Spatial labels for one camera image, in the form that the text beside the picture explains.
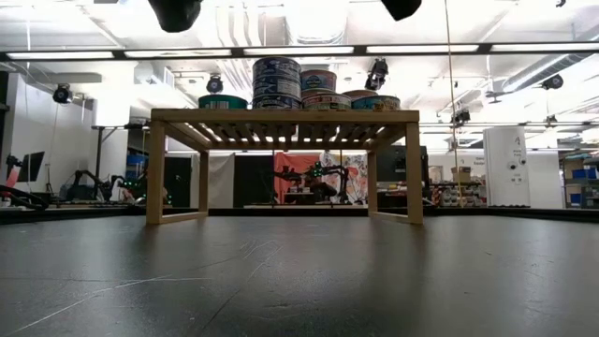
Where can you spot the light blue label tin can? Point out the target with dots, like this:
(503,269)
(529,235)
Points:
(374,104)

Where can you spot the wooden slatted shelf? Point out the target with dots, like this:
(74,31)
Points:
(281,115)

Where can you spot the background goods shelf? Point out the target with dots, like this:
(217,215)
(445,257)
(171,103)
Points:
(468,196)

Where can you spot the white panel on stand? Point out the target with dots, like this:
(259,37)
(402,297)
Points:
(111,112)

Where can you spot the silver-lidded tin can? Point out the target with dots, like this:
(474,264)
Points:
(276,103)

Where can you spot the white tall cabinet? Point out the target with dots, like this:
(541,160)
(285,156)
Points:
(505,164)

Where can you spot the black stand pole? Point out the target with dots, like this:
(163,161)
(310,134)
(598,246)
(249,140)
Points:
(99,154)

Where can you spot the teal label tin can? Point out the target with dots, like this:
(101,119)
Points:
(222,103)

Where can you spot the background black robot arm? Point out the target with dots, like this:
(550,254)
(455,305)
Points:
(327,185)
(93,187)
(287,175)

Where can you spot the ceiling light tube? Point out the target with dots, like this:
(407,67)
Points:
(61,54)
(421,48)
(178,53)
(543,47)
(299,50)

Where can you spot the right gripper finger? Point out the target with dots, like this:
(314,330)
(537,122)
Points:
(401,8)

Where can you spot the black cabinet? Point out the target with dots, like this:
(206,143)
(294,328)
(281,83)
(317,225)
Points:
(393,164)

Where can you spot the background shelf blue bin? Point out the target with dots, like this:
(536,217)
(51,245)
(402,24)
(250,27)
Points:
(582,180)

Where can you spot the slanted grey ceiling duct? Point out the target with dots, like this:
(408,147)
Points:
(580,63)

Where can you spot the cardboard box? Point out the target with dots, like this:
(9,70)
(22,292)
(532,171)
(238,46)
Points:
(462,175)

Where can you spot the black monitor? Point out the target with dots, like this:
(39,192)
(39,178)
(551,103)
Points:
(30,166)

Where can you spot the green label tin can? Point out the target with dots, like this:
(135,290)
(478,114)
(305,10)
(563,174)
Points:
(327,104)

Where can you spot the blue storage bin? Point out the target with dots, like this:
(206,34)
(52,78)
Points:
(135,161)

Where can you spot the background table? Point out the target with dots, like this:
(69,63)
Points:
(262,206)

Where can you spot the round silver ventilation duct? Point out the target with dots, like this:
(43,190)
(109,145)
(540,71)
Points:
(318,19)

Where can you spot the illustrated white poster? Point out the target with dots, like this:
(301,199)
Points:
(358,175)

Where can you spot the white curtain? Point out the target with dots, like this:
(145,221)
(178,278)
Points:
(222,180)

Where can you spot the orange backdrop cloth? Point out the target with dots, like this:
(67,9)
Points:
(287,159)

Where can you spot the dark blue label tin can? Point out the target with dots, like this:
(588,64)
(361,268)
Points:
(276,68)
(276,87)

